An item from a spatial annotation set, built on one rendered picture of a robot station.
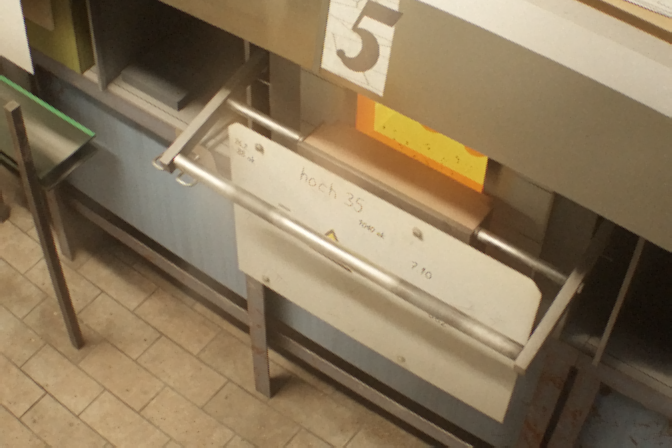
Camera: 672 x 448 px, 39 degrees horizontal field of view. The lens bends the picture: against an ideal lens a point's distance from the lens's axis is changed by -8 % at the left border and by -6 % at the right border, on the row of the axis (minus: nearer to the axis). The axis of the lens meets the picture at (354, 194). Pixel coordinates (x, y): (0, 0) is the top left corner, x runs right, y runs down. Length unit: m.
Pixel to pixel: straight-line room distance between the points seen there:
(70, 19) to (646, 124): 1.48
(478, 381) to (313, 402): 0.98
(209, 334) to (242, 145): 1.16
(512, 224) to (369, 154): 0.26
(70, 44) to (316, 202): 0.83
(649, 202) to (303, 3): 0.46
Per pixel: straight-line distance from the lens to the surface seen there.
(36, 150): 2.39
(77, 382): 2.77
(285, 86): 1.78
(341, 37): 1.16
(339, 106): 1.70
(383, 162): 1.62
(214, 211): 2.33
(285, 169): 1.68
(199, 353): 2.77
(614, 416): 1.98
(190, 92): 2.16
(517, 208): 1.59
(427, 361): 1.79
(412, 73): 1.12
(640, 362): 1.79
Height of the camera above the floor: 2.26
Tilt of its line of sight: 46 degrees down
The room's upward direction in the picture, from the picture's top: 3 degrees clockwise
